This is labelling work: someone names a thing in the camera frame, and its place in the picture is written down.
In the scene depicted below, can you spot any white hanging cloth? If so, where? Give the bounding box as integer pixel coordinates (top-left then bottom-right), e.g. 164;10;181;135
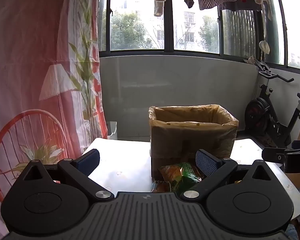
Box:
259;40;271;55

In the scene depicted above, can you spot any black exercise bike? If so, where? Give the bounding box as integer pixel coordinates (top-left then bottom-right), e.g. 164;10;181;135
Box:
244;60;300;148

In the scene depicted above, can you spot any small white bin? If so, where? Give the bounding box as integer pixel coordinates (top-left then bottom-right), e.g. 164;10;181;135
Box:
107;121;118;140

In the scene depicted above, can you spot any beige hanging sock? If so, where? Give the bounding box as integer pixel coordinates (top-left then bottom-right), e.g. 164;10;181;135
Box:
154;0;164;17

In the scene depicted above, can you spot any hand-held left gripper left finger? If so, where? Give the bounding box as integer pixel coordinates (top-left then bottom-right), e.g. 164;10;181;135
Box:
15;149;115;200

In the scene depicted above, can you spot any crumpled white cloth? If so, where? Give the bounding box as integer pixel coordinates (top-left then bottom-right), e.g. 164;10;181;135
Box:
243;56;260;66

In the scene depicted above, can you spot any printed red and white curtain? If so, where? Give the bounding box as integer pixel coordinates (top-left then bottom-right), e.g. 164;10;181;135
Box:
0;0;108;205

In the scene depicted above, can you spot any dark orange snack packet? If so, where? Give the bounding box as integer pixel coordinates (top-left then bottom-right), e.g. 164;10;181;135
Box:
152;180;175;193

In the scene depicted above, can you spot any green and orange snack packet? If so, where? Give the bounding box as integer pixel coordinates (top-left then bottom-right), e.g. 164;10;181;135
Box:
159;162;203;195

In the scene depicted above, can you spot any black framed window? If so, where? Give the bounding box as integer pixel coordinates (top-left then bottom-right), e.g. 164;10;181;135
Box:
99;0;300;71

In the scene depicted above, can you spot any plastic-lined cardboard box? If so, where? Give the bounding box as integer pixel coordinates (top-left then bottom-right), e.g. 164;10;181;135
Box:
149;105;239;178

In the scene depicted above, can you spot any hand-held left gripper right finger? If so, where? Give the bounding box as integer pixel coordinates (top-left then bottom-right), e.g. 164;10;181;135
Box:
180;149;280;202

